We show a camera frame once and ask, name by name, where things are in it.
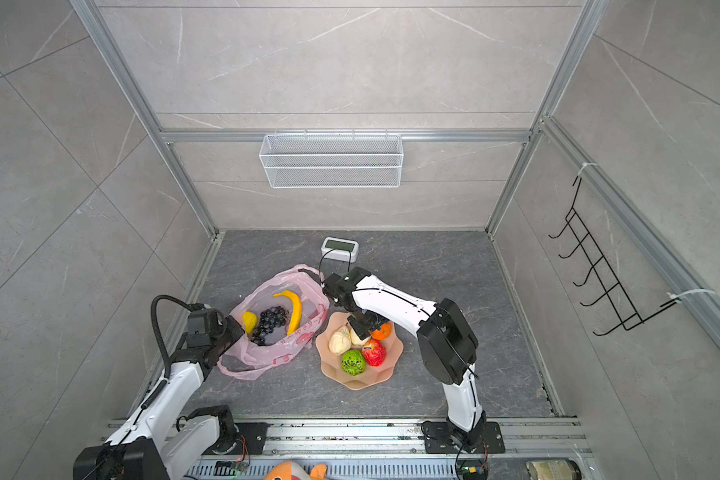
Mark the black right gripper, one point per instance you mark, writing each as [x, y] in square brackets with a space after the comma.
[362, 331]

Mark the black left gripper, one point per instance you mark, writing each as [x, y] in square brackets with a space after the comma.
[227, 324]

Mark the beige fake fruit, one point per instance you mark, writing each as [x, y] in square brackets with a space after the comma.
[340, 341]

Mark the pink plastic shopping bag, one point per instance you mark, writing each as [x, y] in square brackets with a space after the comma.
[247, 361]

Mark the orange fake orange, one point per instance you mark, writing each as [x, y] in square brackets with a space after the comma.
[383, 332]

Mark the red fake fruit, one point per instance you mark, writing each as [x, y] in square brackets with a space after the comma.
[373, 353]

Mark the green fake apple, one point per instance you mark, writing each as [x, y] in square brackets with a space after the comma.
[353, 362]

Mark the pink wavy plate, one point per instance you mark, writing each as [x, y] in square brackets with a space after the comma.
[372, 375]

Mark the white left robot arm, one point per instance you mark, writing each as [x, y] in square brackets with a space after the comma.
[157, 441]

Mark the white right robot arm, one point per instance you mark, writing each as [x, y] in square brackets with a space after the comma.
[447, 343]

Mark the yellow fake lemon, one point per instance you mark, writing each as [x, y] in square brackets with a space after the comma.
[250, 322]

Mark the yellow fake banana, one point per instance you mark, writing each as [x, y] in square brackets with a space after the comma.
[295, 312]

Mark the black fake grapes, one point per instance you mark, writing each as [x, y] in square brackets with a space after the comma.
[271, 326]

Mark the white digital clock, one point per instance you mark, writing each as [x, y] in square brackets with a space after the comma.
[339, 249]

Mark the orange plush toy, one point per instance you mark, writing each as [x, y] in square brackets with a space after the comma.
[290, 470]

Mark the white wire mesh basket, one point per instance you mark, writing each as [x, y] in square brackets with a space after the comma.
[336, 160]

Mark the black wire hook rack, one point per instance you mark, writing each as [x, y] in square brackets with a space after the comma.
[601, 273]

